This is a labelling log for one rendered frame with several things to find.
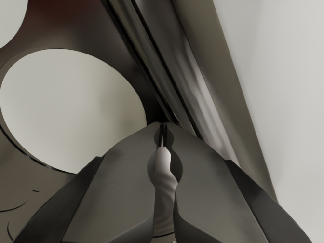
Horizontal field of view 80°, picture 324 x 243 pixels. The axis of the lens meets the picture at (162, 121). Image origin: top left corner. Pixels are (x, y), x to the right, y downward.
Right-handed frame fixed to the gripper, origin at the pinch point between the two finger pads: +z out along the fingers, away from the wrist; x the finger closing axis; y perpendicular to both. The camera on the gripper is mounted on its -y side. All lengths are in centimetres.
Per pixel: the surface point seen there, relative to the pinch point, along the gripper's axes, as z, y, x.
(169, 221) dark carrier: 1.4, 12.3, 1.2
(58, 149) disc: 1.2, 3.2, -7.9
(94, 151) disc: 1.2, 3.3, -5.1
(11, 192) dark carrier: 1.4, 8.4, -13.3
